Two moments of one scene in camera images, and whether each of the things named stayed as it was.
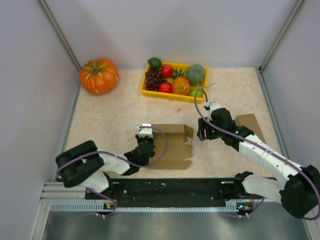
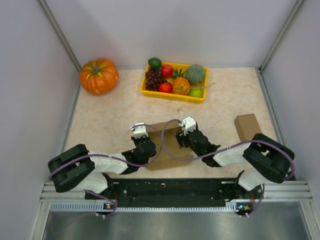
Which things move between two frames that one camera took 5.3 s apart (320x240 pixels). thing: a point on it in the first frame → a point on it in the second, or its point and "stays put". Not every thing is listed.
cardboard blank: (179, 138) stays put
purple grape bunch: (153, 78) stays put
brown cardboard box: (250, 121) stays put
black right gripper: (204, 125) → (181, 136)
